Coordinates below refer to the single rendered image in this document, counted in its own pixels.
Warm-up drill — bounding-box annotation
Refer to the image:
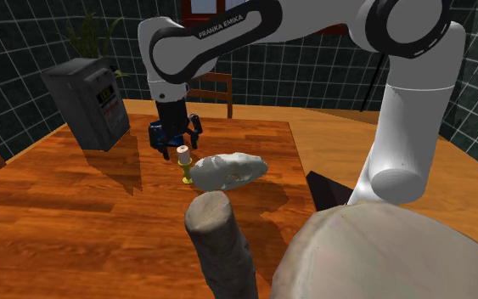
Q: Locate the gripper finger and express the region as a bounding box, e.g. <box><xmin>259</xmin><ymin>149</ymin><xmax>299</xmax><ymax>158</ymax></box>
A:
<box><xmin>186</xmin><ymin>114</ymin><xmax>204</xmax><ymax>150</ymax></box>
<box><xmin>155</xmin><ymin>131</ymin><xmax>172</xmax><ymax>161</ymax></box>

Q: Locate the blue container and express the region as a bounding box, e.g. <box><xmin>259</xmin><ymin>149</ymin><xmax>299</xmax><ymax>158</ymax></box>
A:
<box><xmin>148</xmin><ymin>120</ymin><xmax>183</xmax><ymax>149</ymax></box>

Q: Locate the white candle on yellow holder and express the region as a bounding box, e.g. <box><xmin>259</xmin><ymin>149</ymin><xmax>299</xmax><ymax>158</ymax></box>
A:
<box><xmin>176</xmin><ymin>144</ymin><xmax>195</xmax><ymax>186</ymax></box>

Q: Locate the dark grey box appliance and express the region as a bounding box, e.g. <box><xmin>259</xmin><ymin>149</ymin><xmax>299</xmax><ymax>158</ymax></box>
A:
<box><xmin>40</xmin><ymin>57</ymin><xmax>132</xmax><ymax>153</ymax></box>

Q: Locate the grey stone cylinder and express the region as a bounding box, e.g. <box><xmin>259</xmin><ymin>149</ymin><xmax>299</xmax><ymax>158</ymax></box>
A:
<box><xmin>183</xmin><ymin>189</ymin><xmax>261</xmax><ymax>299</ymax></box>

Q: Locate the green potted plant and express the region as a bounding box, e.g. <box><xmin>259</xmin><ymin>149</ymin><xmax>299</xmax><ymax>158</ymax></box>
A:
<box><xmin>58</xmin><ymin>11</ymin><xmax>131</xmax><ymax>80</ymax></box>

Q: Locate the brown wooden table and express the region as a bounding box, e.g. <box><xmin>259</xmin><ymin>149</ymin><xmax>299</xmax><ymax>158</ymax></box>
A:
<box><xmin>0</xmin><ymin>113</ymin><xmax>319</xmax><ymax>299</ymax></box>

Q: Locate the dark robot stand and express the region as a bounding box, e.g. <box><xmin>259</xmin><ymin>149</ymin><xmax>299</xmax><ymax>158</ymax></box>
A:
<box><xmin>305</xmin><ymin>170</ymin><xmax>355</xmax><ymax>212</ymax></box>

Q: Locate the large beige round lump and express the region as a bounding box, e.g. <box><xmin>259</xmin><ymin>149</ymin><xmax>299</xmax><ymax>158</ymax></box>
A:
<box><xmin>268</xmin><ymin>200</ymin><xmax>478</xmax><ymax>299</ymax></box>

